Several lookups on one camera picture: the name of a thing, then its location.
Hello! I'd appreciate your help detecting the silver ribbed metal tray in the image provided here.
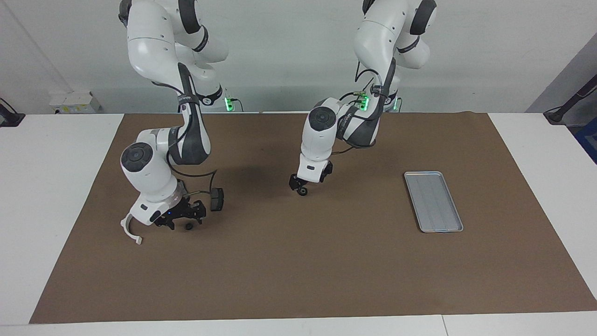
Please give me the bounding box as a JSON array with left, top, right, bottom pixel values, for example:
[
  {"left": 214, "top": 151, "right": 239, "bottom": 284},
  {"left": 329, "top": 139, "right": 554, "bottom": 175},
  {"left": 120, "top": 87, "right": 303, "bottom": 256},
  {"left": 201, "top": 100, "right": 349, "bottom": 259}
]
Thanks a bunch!
[{"left": 404, "top": 171, "right": 464, "bottom": 233}]

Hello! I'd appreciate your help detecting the brown table mat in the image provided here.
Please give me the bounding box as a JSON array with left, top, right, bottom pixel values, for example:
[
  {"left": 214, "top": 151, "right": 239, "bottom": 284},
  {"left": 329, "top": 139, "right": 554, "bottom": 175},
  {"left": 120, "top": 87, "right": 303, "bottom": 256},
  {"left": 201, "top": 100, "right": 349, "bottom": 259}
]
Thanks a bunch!
[{"left": 29, "top": 112, "right": 597, "bottom": 324}]

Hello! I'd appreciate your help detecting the white cardboard box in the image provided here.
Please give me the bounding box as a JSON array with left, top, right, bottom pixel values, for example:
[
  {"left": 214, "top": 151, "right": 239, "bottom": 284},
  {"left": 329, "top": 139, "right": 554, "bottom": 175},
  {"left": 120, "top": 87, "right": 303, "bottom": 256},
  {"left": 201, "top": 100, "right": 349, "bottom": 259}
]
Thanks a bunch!
[{"left": 49, "top": 91, "right": 101, "bottom": 114}]

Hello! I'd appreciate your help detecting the black angled stand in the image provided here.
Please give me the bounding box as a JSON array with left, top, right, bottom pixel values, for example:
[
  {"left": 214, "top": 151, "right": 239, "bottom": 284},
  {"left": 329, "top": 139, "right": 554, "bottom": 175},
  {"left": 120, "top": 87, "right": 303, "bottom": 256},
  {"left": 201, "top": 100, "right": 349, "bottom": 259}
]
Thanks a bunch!
[{"left": 543, "top": 75, "right": 597, "bottom": 126}]

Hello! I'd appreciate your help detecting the blue bin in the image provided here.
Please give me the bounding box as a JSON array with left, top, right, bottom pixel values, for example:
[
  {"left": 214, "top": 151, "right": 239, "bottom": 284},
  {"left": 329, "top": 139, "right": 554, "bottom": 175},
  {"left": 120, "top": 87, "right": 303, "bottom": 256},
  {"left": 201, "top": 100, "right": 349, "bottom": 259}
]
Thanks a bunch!
[{"left": 575, "top": 117, "right": 597, "bottom": 165}]

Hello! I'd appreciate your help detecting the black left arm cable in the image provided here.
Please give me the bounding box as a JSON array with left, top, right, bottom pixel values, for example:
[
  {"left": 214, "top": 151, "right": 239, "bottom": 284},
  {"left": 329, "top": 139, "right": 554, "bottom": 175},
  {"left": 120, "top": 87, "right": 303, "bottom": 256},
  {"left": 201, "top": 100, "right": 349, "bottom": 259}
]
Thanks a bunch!
[{"left": 333, "top": 68, "right": 397, "bottom": 157}]

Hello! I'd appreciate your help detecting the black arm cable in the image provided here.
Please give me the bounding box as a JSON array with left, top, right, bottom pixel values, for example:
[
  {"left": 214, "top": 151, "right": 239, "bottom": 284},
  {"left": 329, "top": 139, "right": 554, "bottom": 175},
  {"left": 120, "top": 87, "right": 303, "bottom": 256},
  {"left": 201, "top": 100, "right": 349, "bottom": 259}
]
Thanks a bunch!
[
  {"left": 333, "top": 68, "right": 397, "bottom": 157},
  {"left": 152, "top": 63, "right": 220, "bottom": 196}
]

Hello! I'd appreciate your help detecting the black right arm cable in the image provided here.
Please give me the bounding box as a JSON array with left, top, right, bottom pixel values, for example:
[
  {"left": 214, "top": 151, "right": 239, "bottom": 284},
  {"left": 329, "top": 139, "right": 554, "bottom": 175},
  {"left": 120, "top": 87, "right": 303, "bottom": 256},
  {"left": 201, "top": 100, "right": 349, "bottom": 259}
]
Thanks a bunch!
[{"left": 152, "top": 63, "right": 220, "bottom": 196}]

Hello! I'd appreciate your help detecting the white semicircular bracket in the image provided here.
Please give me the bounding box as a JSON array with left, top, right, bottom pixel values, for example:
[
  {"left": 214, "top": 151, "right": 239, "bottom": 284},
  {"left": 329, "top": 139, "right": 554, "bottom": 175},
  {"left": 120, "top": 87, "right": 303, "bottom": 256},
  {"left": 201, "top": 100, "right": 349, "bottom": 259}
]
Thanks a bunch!
[{"left": 120, "top": 212, "right": 143, "bottom": 245}]

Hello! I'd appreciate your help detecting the black clamp mount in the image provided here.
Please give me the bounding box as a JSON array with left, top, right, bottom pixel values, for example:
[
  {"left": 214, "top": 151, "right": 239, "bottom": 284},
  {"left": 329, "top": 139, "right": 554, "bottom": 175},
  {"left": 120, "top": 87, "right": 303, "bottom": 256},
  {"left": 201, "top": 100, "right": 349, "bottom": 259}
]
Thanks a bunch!
[{"left": 0, "top": 97, "right": 25, "bottom": 127}]

